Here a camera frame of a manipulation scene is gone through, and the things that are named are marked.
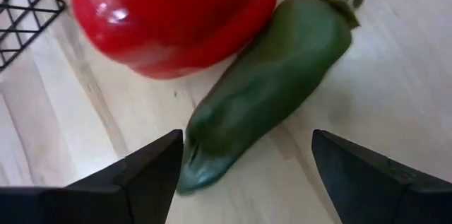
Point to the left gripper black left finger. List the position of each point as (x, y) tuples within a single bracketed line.
[(134, 192)]

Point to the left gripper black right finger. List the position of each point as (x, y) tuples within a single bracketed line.
[(370, 192)]

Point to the long dark green pepper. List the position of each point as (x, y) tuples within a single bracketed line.
[(265, 86)]

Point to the large red bell pepper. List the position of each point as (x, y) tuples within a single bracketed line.
[(169, 15)]

